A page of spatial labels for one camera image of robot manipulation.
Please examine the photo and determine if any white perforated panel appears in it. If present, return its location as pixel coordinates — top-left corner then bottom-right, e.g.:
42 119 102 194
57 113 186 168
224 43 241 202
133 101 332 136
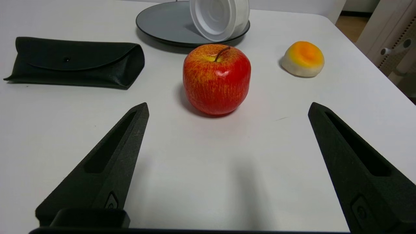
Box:
356 0 416 98

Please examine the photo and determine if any gray round plate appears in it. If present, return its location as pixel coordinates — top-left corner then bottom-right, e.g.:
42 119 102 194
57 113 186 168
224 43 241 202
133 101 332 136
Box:
136 1 251 48

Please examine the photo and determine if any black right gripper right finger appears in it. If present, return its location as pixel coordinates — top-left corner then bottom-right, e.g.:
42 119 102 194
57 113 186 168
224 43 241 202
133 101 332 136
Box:
308 102 416 234

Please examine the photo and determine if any black leather glasses case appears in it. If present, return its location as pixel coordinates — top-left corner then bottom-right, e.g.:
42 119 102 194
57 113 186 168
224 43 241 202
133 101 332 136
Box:
4 37 145 90

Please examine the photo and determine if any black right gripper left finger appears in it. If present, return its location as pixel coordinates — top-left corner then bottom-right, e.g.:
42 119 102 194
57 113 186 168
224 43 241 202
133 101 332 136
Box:
35 102 150 228

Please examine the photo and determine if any white desk leg with knob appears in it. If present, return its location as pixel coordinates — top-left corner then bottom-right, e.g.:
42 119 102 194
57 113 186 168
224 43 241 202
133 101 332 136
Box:
380 38 416 86

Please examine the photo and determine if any white orange egg half toy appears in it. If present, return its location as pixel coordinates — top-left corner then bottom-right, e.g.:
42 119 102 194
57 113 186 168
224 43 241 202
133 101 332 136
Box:
281 41 325 78

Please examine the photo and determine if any white plastic tape spool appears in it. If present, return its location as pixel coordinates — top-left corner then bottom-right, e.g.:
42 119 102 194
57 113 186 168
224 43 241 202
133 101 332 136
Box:
190 0 250 43

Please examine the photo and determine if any red apple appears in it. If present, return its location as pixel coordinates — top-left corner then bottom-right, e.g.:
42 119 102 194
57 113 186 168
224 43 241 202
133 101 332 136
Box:
183 44 252 116

